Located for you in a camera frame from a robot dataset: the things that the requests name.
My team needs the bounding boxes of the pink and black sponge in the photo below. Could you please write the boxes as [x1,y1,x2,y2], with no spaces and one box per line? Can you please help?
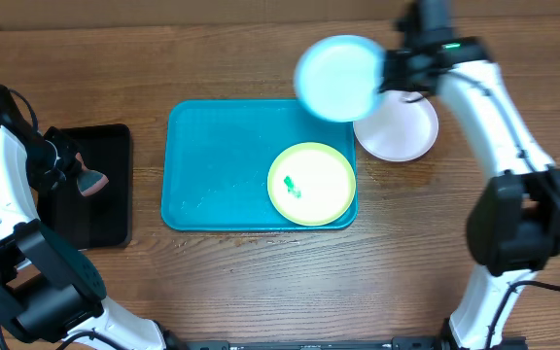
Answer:
[75,153,109,197]

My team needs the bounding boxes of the white pink plate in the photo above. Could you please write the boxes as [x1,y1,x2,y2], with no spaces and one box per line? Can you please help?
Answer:
[353,90,439,162]

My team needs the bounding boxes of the light blue plate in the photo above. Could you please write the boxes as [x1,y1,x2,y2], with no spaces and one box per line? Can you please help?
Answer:
[294,35,386,123]

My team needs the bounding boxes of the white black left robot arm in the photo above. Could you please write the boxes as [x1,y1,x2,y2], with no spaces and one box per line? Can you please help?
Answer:
[0,85,187,349]

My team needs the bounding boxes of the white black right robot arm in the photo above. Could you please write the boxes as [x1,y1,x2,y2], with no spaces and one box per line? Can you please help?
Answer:
[379,0,560,349]

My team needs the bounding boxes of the black rectangular tray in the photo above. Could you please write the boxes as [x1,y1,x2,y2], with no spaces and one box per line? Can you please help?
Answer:
[37,123,133,250]

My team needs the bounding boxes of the teal plastic tray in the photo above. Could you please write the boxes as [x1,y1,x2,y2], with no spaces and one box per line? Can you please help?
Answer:
[160,99,356,232]

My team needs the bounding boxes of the yellow green plate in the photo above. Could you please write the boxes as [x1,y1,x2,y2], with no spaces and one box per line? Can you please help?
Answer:
[266,142,357,227]

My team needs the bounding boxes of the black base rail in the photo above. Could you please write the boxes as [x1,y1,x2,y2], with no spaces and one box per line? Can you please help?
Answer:
[182,334,529,350]

